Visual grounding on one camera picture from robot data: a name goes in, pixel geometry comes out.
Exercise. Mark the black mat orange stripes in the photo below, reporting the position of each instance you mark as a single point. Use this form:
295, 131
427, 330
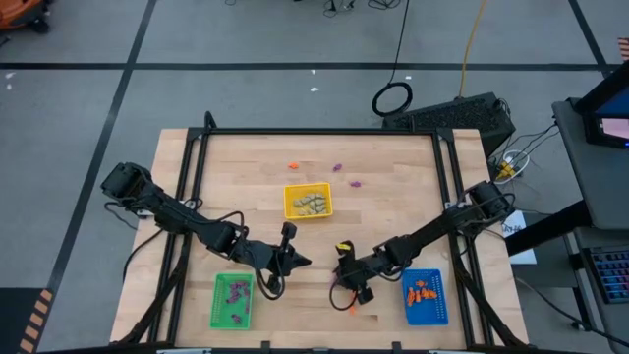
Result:
15, 319

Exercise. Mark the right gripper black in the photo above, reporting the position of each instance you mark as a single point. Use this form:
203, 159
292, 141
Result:
363, 270

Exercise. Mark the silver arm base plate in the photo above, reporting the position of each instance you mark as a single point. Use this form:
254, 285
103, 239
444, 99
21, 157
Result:
143, 213
451, 206

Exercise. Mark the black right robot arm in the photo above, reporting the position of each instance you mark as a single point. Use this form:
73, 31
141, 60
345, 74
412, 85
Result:
432, 231

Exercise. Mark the white paper sheet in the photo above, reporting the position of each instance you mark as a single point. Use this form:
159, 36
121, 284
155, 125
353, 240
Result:
523, 255

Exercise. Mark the blue plastic basket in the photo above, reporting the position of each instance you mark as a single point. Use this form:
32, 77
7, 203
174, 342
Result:
432, 314

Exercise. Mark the black computer case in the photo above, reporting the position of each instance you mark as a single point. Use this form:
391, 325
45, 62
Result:
442, 118

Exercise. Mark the black monitor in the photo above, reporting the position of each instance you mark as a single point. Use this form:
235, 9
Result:
589, 133

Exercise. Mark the green plastic basket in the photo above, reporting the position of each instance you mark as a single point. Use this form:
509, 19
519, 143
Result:
221, 310

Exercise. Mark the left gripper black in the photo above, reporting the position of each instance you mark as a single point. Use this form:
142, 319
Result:
260, 255

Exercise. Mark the yellow plastic basket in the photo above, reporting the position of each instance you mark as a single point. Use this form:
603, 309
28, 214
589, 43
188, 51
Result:
291, 192

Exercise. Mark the backlit keyboard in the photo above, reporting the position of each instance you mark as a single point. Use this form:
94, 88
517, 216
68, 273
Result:
611, 275

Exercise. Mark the red white striped object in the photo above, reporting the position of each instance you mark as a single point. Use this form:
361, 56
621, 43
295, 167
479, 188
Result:
624, 49

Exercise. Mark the orange machine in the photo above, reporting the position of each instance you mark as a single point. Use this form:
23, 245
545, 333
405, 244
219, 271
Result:
19, 10

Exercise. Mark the yellow power plug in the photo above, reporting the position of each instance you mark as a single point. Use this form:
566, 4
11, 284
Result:
506, 171

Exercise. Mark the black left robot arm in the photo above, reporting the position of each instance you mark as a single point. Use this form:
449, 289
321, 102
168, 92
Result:
172, 214

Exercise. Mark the grey desk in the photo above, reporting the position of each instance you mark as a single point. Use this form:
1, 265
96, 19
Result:
594, 196

